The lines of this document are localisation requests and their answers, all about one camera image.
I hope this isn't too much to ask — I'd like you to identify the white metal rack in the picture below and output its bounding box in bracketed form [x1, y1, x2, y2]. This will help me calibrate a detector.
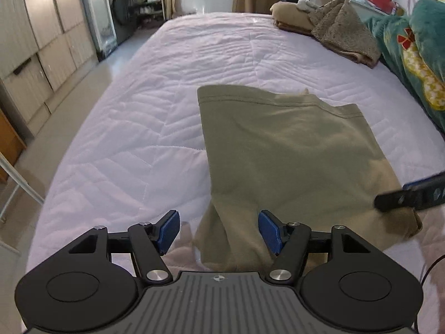
[0, 153, 44, 253]

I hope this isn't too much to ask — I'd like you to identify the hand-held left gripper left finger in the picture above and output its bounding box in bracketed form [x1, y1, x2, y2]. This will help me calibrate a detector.
[69, 210, 181, 283]

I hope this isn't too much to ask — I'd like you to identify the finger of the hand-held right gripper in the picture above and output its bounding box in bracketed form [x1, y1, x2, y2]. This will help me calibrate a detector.
[375, 170, 445, 213]

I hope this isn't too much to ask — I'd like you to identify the brown wooden cabinet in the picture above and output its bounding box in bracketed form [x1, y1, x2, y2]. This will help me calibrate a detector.
[0, 108, 28, 183]

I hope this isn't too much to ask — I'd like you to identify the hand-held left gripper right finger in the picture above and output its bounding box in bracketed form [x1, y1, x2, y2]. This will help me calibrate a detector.
[258, 210, 371, 283]

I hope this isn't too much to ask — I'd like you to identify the teal printed blanket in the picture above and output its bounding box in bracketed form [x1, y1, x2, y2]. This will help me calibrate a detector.
[363, 0, 445, 133]

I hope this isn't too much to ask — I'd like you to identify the dark grey washing machine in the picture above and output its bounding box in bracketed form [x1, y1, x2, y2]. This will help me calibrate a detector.
[113, 0, 138, 44]

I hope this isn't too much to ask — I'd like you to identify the tan fleece garment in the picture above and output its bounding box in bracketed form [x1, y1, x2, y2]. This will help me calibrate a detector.
[270, 0, 315, 35]

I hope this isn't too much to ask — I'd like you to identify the brown tweed garment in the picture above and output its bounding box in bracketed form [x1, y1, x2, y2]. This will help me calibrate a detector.
[310, 0, 382, 69]

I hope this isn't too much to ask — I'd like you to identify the khaki t-shirt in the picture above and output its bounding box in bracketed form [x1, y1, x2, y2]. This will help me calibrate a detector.
[192, 84, 423, 272]

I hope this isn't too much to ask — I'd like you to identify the beige wardrobe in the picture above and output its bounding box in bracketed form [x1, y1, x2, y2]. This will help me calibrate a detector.
[0, 0, 100, 126]

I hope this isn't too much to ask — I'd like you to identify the bed with lilac quilt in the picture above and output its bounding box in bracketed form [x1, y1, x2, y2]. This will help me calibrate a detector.
[26, 11, 445, 275]

